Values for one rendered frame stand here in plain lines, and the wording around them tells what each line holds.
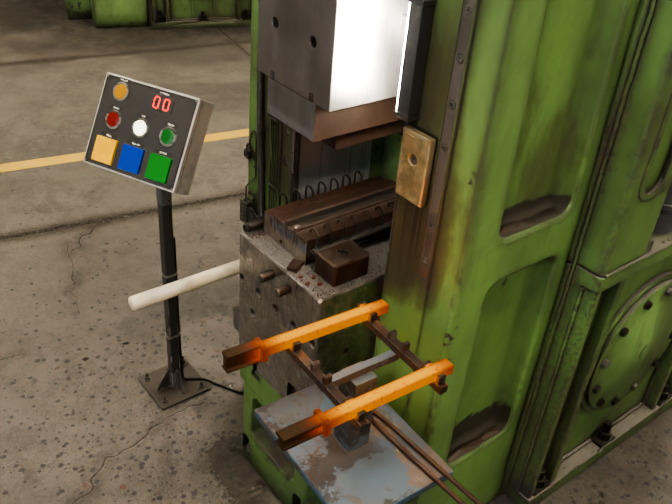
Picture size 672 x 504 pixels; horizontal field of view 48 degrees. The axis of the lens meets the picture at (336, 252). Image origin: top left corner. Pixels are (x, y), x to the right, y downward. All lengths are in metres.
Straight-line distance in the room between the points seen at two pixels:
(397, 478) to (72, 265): 2.26
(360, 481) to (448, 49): 0.95
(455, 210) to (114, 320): 1.93
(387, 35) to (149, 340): 1.83
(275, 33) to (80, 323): 1.81
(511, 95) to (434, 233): 0.38
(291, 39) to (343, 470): 0.99
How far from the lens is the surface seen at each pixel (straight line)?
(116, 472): 2.70
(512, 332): 2.20
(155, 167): 2.24
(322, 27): 1.70
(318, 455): 1.79
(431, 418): 2.04
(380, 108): 1.90
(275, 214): 2.04
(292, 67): 1.81
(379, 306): 1.77
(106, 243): 3.78
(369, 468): 1.77
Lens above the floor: 2.04
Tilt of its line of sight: 33 degrees down
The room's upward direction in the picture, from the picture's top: 5 degrees clockwise
